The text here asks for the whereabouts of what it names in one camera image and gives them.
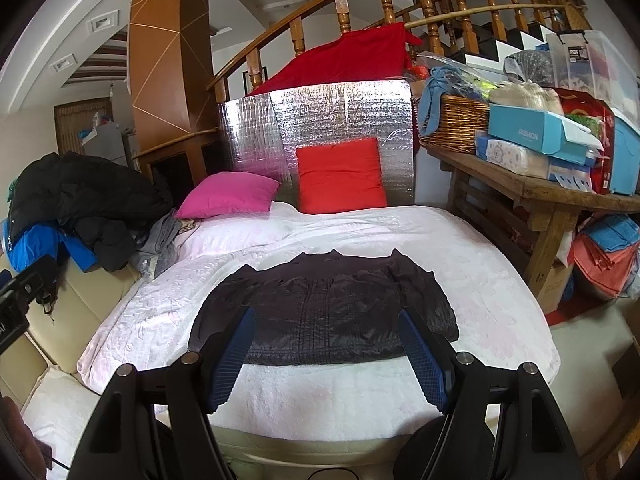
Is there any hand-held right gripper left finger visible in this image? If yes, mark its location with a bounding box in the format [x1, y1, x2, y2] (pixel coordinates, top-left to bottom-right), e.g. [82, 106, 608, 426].
[70, 306, 258, 480]

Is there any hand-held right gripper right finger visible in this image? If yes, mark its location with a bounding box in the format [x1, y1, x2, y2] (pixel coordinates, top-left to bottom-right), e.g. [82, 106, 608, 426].
[397, 307, 583, 480]

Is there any dark quilted zip jacket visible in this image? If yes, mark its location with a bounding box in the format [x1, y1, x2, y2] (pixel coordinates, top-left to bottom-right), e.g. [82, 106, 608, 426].
[187, 249, 461, 367]

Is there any blue jacket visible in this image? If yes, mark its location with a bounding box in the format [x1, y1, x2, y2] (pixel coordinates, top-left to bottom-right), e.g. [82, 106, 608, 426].
[2, 217, 98, 273]

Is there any cream leather sofa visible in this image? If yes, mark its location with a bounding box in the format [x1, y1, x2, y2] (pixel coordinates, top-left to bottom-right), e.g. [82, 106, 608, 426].
[0, 250, 141, 406]

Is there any black puffy coat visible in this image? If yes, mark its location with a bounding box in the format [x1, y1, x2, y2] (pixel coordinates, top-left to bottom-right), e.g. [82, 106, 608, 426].
[10, 151, 173, 273]

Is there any grey crumpled garment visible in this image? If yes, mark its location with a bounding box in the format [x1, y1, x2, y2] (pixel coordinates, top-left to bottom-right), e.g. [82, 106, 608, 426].
[132, 212, 183, 281]

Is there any white textured blanket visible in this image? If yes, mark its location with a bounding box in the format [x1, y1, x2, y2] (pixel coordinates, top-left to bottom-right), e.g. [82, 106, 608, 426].
[22, 201, 561, 461]

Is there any pink pillow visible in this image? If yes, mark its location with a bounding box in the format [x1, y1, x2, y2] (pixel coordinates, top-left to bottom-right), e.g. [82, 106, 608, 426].
[175, 171, 281, 220]

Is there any grey refrigerator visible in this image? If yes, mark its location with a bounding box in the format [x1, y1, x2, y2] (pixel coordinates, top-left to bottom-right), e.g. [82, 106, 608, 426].
[82, 125, 133, 166]

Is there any brown wooden door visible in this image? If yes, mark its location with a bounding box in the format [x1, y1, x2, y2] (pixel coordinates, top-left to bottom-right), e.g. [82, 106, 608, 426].
[54, 97, 113, 156]

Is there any rough wooden table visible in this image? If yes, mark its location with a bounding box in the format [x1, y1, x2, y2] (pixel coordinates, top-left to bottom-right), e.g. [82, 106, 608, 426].
[427, 145, 640, 316]

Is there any red pillow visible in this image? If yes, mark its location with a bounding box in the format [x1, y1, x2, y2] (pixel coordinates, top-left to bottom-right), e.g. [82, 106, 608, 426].
[295, 136, 388, 214]

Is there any pile of coral blue cloths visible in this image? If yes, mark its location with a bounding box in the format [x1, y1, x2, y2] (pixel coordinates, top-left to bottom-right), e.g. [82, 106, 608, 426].
[572, 215, 640, 301]

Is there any patterned tissue pack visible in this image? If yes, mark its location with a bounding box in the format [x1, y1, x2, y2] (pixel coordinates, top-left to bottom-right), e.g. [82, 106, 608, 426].
[475, 132, 551, 178]

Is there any wicker basket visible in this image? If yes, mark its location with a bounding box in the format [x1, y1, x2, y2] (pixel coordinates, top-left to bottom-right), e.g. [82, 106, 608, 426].
[417, 94, 491, 155]

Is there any light blue cardboard box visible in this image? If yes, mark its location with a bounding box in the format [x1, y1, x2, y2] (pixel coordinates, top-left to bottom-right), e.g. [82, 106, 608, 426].
[487, 102, 598, 166]

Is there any blue cloth in basket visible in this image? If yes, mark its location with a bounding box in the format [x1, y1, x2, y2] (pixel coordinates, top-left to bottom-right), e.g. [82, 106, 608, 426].
[417, 67, 468, 136]

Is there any silver foil insulation board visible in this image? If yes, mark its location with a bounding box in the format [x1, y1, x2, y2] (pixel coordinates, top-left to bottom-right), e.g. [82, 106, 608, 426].
[217, 78, 416, 208]

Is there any brown wooden column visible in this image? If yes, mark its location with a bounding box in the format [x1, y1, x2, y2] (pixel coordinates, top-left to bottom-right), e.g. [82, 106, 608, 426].
[127, 0, 221, 196]

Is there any plastic bag of cream items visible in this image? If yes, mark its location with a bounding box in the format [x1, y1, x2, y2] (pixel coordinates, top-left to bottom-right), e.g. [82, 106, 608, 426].
[487, 82, 563, 113]

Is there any pale blue storage box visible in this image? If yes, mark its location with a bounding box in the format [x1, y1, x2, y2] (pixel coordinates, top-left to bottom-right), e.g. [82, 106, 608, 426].
[607, 115, 640, 196]

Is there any red printed box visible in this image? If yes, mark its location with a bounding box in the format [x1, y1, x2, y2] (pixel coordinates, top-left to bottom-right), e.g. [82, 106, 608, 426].
[555, 87, 616, 196]

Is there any dotted plastic bag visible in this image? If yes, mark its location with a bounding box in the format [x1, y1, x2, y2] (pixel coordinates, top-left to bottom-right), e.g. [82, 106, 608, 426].
[504, 50, 555, 88]

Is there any red cloth on railing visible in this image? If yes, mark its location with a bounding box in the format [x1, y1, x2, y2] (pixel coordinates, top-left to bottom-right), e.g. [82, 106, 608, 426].
[247, 22, 416, 97]

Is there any black white staircase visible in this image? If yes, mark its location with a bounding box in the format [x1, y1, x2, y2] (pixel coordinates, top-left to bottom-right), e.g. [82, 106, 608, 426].
[445, 10, 556, 63]

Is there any clear plastic storage box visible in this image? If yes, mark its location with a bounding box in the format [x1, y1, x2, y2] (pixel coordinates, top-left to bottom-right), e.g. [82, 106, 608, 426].
[545, 30, 640, 121]

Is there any wooden stair railing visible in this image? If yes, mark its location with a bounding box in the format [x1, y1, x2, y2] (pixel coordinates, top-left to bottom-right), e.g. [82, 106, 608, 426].
[207, 0, 586, 106]

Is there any framed wall picture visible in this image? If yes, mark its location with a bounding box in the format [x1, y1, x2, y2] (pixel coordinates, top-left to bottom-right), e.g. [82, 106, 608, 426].
[242, 66, 266, 93]

